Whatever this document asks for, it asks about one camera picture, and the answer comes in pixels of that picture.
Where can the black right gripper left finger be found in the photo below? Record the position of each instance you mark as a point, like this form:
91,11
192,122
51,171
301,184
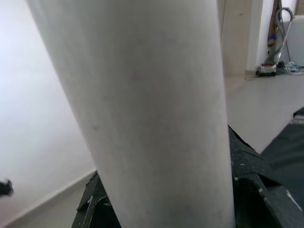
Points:
99,209

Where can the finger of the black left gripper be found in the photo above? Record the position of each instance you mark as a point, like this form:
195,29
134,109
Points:
6,188

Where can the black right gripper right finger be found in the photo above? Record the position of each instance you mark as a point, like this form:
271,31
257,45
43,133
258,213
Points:
256,190

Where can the white plastic table leg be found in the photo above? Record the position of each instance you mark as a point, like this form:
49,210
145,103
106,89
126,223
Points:
147,107

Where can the black tablecloth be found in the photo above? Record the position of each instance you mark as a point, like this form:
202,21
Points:
287,147

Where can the upright vacuum cleaner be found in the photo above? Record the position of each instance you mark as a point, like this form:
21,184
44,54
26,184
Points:
273,66

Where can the white appliance cabinet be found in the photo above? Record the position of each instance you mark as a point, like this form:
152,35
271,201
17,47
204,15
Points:
295,40

